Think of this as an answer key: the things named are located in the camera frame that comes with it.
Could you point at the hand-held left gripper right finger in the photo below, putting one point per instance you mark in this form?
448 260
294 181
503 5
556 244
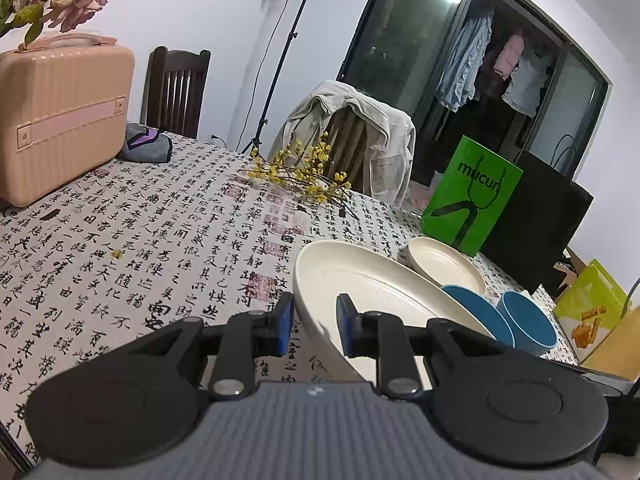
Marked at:
345 325

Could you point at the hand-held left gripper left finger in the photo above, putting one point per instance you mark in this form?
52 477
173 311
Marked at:
286 322

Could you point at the large cream plate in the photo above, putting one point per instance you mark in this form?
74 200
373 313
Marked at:
360 280

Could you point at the small cream plate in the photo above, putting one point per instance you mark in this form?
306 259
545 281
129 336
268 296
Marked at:
445 260

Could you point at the medium blue bowl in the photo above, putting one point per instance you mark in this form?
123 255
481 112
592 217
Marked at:
475 305

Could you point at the small blue bowl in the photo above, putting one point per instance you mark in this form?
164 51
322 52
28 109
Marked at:
530 320

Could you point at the yellow thermos jug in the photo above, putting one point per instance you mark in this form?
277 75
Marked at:
615 345

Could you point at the green snack box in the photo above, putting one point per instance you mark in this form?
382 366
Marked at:
590 305

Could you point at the yellow blossom branch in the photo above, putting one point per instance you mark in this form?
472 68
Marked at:
300 170

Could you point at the calligraphy printed tablecloth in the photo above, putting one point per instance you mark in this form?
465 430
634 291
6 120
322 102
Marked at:
150 240

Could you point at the brown cardboard box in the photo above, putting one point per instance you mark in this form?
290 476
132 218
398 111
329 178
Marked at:
575 265

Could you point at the green paper bag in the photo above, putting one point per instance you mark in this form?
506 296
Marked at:
470 200

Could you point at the wooden chair under jacket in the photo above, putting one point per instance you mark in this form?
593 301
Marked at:
350 140

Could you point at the beige jacket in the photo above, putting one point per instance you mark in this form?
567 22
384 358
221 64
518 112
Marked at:
380 135

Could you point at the black paper bag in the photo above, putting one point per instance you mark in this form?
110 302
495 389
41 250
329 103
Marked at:
540 230

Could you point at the grey purple pouch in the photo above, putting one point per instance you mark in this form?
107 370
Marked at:
145 145

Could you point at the dark wooden chair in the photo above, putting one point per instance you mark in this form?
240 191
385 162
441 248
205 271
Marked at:
175 95

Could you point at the studio light on stand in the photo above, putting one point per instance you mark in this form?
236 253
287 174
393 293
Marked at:
280 60

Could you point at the dark sliding glass door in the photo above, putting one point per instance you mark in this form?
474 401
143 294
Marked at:
400 60

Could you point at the light blue hanging shirt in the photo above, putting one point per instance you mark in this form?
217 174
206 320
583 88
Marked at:
462 60

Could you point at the white hanging garment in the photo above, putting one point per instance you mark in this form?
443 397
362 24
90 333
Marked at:
525 85

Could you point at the pink hard-shell suitcase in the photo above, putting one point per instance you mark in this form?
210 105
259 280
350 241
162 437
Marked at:
60 120

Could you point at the pink hanging garment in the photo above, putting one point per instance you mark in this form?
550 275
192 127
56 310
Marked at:
510 55

